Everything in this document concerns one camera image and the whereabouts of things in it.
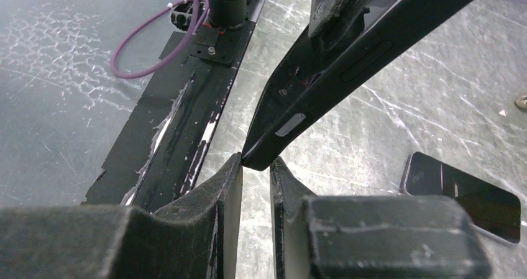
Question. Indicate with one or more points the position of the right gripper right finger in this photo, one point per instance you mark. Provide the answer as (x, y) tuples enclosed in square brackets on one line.
[(369, 236)]

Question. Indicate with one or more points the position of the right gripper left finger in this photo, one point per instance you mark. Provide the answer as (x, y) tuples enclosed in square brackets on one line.
[(195, 236)]

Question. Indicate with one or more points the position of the black smartphone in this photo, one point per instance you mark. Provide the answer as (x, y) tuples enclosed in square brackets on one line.
[(493, 210)]

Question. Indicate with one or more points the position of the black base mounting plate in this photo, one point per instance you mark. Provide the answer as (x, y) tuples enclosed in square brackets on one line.
[(160, 151)]

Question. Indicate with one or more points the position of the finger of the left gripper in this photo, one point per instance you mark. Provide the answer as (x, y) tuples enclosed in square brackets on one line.
[(341, 1)]

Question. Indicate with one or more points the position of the phone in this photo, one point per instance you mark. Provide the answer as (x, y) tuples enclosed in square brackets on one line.
[(316, 74)]

